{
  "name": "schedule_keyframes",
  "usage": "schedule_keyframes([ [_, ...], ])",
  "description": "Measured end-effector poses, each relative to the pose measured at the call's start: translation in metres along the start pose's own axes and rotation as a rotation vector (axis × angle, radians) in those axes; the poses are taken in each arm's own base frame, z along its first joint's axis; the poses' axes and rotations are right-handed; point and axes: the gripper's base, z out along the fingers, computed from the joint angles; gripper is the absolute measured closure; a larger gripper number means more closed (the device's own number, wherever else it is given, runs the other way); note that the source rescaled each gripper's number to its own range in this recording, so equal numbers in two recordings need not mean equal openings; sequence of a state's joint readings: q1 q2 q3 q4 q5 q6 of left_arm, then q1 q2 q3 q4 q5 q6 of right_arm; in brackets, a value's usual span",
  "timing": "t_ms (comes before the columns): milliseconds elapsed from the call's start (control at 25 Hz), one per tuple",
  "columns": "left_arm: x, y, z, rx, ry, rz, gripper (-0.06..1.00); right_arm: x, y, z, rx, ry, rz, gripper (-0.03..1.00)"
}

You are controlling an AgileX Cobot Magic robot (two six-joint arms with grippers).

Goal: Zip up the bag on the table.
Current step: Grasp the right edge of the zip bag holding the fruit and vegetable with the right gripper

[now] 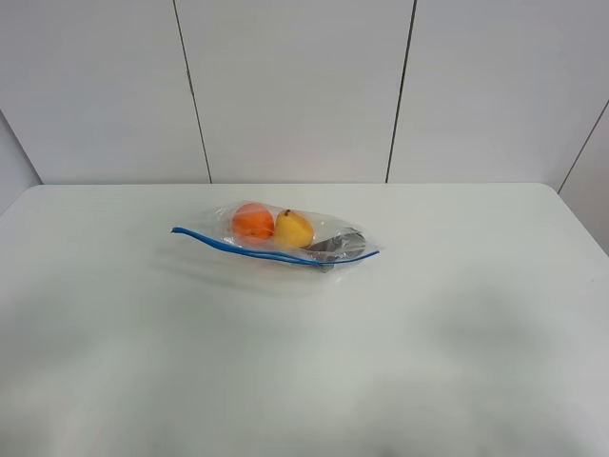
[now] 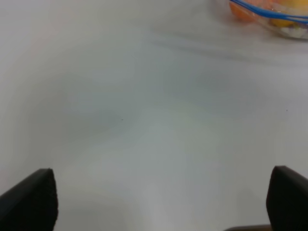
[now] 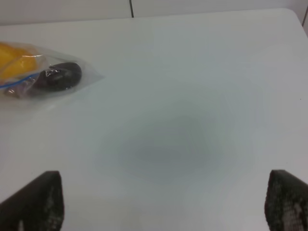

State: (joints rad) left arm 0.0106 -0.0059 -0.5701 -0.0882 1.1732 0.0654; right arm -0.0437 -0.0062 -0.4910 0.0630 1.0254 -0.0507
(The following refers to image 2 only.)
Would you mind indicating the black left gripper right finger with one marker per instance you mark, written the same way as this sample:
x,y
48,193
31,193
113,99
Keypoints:
x,y
287,200

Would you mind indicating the yellow pear fruit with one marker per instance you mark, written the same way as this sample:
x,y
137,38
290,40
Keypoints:
x,y
293,7

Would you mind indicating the clear zip bag blue seal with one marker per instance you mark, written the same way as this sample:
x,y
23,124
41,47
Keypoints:
x,y
298,31

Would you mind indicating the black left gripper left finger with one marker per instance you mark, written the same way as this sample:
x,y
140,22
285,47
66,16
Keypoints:
x,y
32,204

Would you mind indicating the orange fruit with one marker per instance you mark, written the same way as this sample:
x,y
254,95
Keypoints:
x,y
244,14

